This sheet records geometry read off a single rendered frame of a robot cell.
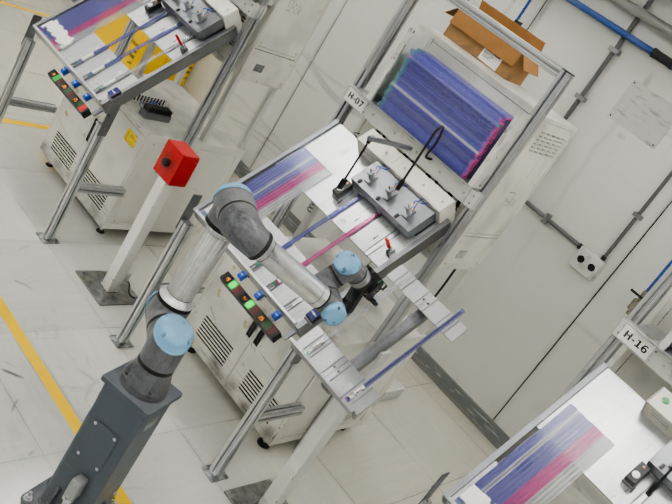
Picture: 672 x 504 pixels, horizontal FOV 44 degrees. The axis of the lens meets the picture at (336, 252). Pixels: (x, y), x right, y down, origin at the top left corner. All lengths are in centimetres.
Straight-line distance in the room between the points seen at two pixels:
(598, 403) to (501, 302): 191
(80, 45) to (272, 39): 89
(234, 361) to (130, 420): 112
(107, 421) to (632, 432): 162
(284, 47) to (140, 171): 93
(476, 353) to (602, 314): 75
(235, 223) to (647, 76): 273
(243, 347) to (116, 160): 121
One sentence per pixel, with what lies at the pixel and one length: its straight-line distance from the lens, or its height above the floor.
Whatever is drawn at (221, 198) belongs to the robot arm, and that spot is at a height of 115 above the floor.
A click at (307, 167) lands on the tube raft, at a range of 334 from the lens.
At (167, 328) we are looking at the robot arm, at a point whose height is 77.
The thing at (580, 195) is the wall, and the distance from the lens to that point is 453.
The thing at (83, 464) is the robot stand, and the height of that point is 25.
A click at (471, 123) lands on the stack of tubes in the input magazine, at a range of 311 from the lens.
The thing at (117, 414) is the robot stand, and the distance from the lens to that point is 257.
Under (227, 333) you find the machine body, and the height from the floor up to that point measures 25.
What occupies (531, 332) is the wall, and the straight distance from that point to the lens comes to 462.
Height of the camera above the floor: 206
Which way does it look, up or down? 21 degrees down
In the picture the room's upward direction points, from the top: 33 degrees clockwise
